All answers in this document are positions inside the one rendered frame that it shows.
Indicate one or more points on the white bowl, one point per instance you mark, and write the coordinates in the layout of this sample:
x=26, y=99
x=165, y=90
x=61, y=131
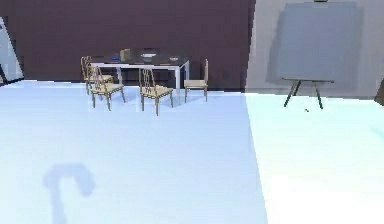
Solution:
x=173, y=59

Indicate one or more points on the white table with dark top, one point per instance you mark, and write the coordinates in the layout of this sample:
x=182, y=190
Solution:
x=151, y=63

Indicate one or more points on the white plate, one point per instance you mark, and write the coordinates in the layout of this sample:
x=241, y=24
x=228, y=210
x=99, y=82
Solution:
x=148, y=55

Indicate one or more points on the blue small object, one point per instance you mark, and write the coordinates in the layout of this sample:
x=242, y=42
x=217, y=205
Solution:
x=115, y=59

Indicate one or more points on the dark thin-legged side table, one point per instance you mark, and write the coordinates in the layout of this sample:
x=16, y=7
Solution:
x=308, y=81

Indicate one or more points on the brown furniture corner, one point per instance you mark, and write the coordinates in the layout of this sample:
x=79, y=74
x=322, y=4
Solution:
x=380, y=93

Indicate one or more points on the pale window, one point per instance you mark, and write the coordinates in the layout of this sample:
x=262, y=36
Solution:
x=8, y=56

